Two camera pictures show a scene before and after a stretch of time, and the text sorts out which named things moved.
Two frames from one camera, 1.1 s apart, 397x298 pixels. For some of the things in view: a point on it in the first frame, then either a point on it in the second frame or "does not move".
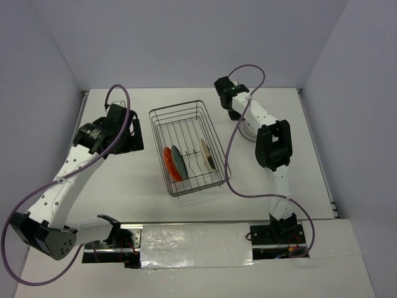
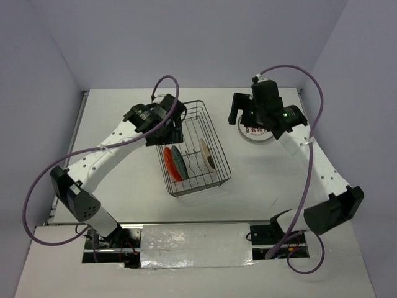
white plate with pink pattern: [249, 130] does not move
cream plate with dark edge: [206, 155] does not move
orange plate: [169, 158] does not move
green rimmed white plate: [178, 163] does not move
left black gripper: [134, 142] to [174, 135]
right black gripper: [234, 116] to [239, 101]
